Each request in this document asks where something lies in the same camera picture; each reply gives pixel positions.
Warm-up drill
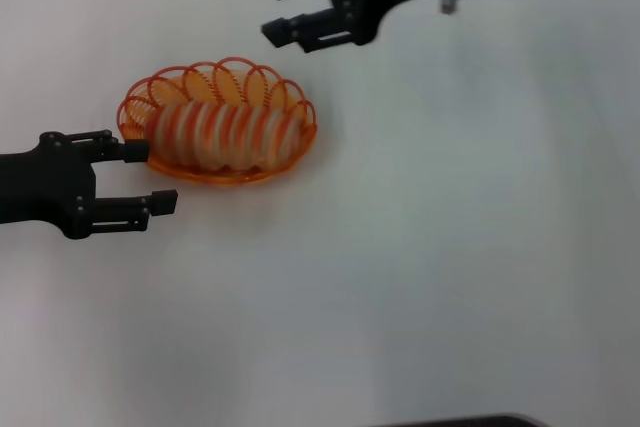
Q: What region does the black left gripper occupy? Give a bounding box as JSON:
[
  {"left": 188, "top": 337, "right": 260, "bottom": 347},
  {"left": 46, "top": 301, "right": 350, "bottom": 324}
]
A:
[{"left": 0, "top": 130, "right": 179, "bottom": 241}]

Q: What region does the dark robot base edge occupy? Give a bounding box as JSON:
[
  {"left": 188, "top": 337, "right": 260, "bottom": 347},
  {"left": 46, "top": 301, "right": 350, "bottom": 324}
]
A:
[{"left": 384, "top": 414, "right": 544, "bottom": 427}]

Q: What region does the orange woven plastic basket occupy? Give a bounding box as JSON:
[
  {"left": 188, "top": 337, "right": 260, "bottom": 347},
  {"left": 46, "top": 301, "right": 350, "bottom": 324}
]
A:
[{"left": 117, "top": 56, "right": 319, "bottom": 187}]

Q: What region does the striped bread loaf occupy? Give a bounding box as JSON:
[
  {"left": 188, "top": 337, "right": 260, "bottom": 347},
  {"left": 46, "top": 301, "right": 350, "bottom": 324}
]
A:
[{"left": 149, "top": 99, "right": 307, "bottom": 173}]

